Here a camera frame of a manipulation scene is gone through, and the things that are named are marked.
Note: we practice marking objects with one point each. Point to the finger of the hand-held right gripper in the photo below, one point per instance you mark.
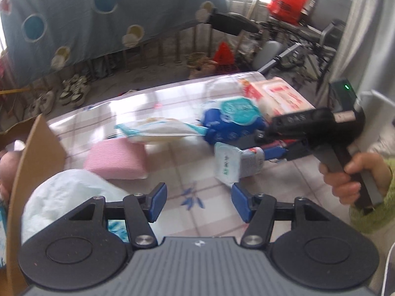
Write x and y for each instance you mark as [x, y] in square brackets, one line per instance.
[274, 153]
[248, 143]

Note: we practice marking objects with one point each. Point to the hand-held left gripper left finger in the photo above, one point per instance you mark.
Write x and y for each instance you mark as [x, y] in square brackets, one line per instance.
[158, 202]

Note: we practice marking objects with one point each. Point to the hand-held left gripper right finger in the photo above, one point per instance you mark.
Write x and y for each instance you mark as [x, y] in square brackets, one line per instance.
[240, 202]

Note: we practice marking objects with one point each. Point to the small white cup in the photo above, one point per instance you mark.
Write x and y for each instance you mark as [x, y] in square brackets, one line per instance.
[234, 163]

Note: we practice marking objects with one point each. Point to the white green plastic bag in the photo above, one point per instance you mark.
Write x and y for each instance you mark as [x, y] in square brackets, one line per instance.
[61, 191]

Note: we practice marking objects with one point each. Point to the brown cardboard box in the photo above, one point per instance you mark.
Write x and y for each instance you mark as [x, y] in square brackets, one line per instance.
[34, 160]

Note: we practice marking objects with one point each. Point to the white soft tissue packet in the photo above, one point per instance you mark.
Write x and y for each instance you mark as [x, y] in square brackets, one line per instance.
[154, 129]

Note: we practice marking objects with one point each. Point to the person's right hand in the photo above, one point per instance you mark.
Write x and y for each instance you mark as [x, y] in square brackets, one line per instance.
[375, 168]

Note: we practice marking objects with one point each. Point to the blue wipes pack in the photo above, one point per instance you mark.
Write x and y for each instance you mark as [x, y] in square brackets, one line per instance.
[222, 126]

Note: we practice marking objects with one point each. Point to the plaid tablecloth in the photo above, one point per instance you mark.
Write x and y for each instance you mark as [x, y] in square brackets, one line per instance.
[185, 166]

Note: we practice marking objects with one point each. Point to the red white wet wipes pack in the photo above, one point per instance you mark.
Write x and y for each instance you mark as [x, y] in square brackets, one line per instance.
[277, 95]

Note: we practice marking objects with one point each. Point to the pink towel pack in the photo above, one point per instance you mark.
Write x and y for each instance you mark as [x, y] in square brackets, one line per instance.
[114, 157]

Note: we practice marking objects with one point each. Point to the small red bag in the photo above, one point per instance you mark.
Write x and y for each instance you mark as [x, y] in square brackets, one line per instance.
[223, 55]

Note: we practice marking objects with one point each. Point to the folded wheelchair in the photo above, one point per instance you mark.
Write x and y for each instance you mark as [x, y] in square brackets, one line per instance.
[268, 52]

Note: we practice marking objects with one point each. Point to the wicker basket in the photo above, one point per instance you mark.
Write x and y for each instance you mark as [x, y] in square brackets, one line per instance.
[197, 63]

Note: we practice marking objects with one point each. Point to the pale grey curtain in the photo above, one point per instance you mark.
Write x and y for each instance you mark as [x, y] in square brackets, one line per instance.
[364, 37]

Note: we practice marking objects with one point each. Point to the black padded seat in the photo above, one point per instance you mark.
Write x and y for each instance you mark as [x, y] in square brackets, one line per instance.
[231, 23]

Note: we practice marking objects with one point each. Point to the large red plastic bag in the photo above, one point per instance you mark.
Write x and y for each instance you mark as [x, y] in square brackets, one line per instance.
[288, 3]

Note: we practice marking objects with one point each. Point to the brown white sneaker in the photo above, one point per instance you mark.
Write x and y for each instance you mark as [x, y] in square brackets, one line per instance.
[80, 94]

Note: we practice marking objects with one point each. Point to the brown white sneakers pair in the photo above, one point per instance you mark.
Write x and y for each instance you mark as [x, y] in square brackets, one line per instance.
[69, 88]

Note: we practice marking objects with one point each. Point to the yellow stick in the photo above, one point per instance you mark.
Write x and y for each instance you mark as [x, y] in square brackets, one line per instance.
[12, 92]

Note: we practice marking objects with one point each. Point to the blue dotted bed sheet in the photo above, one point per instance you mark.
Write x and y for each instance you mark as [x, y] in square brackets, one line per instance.
[77, 21]

